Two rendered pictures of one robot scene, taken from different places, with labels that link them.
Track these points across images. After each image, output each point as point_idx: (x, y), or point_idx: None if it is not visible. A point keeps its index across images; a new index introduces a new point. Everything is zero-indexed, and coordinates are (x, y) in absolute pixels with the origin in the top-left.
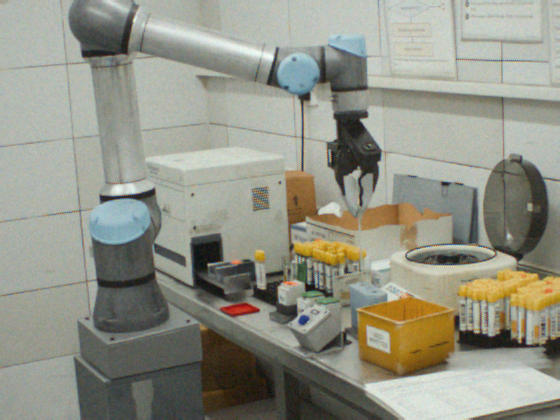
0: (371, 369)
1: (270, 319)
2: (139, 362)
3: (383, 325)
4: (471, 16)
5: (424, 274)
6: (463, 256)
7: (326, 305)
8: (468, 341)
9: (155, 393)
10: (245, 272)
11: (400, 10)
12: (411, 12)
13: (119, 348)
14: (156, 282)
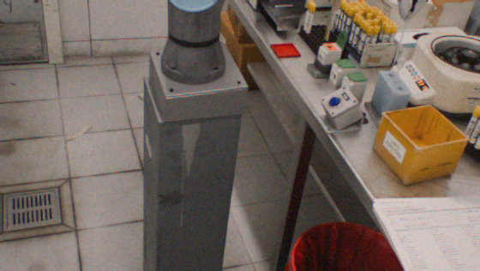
0: (381, 168)
1: (307, 69)
2: (191, 111)
3: (403, 141)
4: None
5: (445, 75)
6: (479, 55)
7: (356, 82)
8: (466, 151)
9: (201, 134)
10: (297, 6)
11: None
12: None
13: (176, 99)
14: (219, 43)
